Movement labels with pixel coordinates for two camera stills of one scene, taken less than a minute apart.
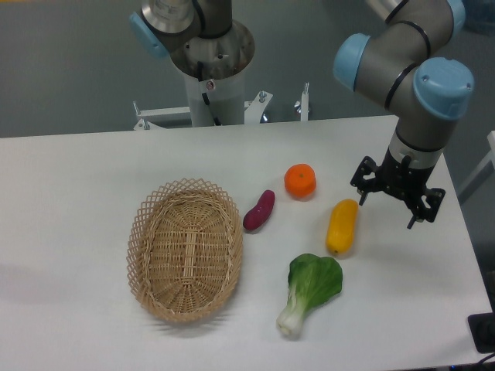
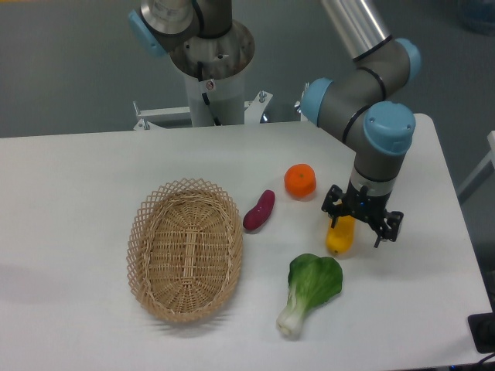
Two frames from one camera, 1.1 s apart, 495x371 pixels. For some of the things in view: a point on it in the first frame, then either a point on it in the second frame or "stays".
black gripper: x=397 y=175 -> x=360 y=202
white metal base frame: x=254 y=114 stays
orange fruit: x=300 y=181 stays
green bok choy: x=312 y=280 stays
